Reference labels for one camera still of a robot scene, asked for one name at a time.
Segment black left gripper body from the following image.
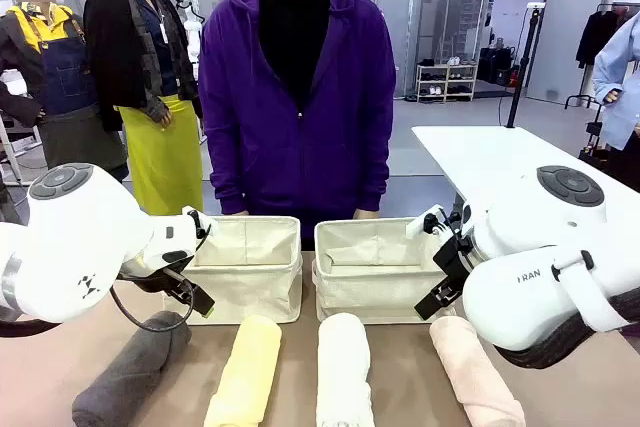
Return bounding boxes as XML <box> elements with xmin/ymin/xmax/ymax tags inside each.
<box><xmin>118</xmin><ymin>252</ymin><xmax>201</xmax><ymax>304</ymax></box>

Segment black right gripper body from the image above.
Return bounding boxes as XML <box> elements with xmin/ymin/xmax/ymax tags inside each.
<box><xmin>432</xmin><ymin>231</ymin><xmax>474</xmax><ymax>293</ymax></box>

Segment pink towel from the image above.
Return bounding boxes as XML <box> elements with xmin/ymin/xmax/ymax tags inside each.
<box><xmin>429</xmin><ymin>315</ymin><xmax>527</xmax><ymax>427</ymax></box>

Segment gray towel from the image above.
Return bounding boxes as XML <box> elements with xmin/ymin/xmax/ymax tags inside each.
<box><xmin>71</xmin><ymin>310</ymin><xmax>193</xmax><ymax>427</ymax></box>

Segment white towel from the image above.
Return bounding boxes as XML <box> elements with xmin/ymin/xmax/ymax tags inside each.
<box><xmin>315</xmin><ymin>312</ymin><xmax>376</xmax><ymax>427</ymax></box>

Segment purple person's right forearm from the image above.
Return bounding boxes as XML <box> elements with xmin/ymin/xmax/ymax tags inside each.
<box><xmin>208</xmin><ymin>144</ymin><xmax>251</xmax><ymax>216</ymax></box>

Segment purple person's left forearm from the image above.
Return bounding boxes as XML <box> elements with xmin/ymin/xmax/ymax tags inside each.
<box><xmin>353</xmin><ymin>144</ymin><xmax>392</xmax><ymax>214</ymax></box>

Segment cream fabric basket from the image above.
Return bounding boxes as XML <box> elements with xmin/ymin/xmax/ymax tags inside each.
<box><xmin>169</xmin><ymin>215</ymin><xmax>304</xmax><ymax>326</ymax></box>
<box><xmin>312</xmin><ymin>218</ymin><xmax>454</xmax><ymax>324</ymax></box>

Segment yellow rolled towel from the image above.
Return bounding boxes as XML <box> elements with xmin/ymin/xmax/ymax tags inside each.
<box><xmin>202</xmin><ymin>315</ymin><xmax>283</xmax><ymax>427</ymax></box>

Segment white table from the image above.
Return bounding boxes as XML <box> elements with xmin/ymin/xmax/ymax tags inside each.
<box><xmin>411</xmin><ymin>125</ymin><xmax>640</xmax><ymax>228</ymax></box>

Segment mannequin black jacket lime skirt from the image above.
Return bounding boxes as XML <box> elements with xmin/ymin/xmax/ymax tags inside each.
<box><xmin>83</xmin><ymin>0</ymin><xmax>206</xmax><ymax>217</ymax></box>

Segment wooden shoe rack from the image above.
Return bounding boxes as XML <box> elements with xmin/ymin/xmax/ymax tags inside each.
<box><xmin>415</xmin><ymin>62</ymin><xmax>479</xmax><ymax>104</ymax></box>

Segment person in purple hoodie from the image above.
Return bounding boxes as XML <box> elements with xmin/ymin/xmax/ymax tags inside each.
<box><xmin>198</xmin><ymin>0</ymin><xmax>399</xmax><ymax>252</ymax></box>

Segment black tripod pole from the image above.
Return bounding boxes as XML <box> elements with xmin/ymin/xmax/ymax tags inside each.
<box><xmin>505</xmin><ymin>3</ymin><xmax>546</xmax><ymax>129</ymax></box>

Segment black luggage bags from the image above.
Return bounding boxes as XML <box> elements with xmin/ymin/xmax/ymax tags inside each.
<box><xmin>477</xmin><ymin>45</ymin><xmax>516</xmax><ymax>87</ymax></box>

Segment mannequin yellow hoodie denim apron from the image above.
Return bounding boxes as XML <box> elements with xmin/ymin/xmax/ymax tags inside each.
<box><xmin>0</xmin><ymin>0</ymin><xmax>129</xmax><ymax>183</ymax></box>

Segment person in light blue shirt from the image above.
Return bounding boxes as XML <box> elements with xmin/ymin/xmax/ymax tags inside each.
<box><xmin>593</xmin><ymin>10</ymin><xmax>640</xmax><ymax>193</ymax></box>

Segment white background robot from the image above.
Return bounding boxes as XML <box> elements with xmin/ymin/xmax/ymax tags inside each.
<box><xmin>169</xmin><ymin>0</ymin><xmax>206</xmax><ymax>79</ymax></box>

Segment black hanging coat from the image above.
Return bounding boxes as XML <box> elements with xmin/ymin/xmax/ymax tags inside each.
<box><xmin>574</xmin><ymin>9</ymin><xmax>621</xmax><ymax>71</ymax></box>

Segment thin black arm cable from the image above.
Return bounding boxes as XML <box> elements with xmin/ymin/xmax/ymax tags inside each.
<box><xmin>109</xmin><ymin>266</ymin><xmax>197</xmax><ymax>333</ymax></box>

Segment black braided cable sleeve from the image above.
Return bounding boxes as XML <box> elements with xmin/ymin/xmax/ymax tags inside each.
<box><xmin>492</xmin><ymin>291</ymin><xmax>640</xmax><ymax>371</ymax></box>

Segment white cable strap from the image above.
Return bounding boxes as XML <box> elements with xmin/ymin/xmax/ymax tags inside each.
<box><xmin>552</xmin><ymin>249</ymin><xmax>631</xmax><ymax>333</ymax></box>

